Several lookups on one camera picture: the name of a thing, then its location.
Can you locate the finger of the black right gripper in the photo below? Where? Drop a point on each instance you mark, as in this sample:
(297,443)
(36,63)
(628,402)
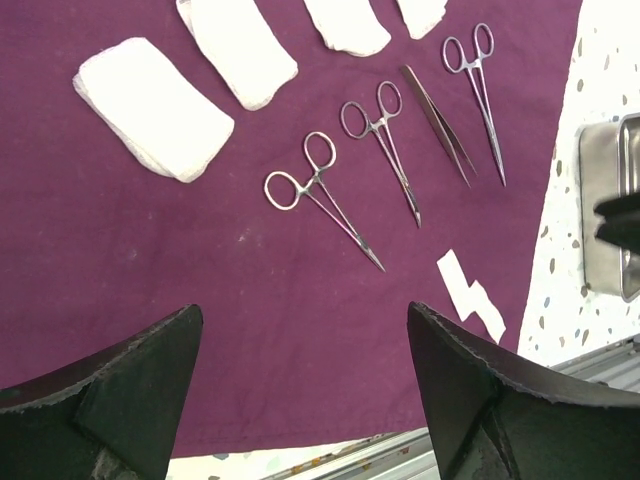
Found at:
(621,223)

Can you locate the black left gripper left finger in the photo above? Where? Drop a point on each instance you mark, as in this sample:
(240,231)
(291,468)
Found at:
(111,415)

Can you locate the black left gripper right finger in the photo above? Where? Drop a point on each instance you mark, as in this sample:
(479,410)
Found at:
(492,414)

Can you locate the stainless steel tray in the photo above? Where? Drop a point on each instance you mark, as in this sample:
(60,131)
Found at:
(608,160)

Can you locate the steel tweezers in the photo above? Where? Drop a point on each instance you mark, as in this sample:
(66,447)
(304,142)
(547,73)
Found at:
(442,129)

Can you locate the steel hemostat forceps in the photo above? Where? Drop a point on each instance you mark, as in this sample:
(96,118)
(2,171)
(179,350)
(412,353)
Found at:
(380,129)
(316,190)
(484,45)

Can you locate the white zigzag tape strip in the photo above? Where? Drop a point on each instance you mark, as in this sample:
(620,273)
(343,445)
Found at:
(470,299)

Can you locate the purple cloth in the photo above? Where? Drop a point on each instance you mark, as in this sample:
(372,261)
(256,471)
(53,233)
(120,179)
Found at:
(304,338)

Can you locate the white gauze pad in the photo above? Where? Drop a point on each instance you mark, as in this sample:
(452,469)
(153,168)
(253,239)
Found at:
(349,26)
(170,127)
(421,16)
(239,43)

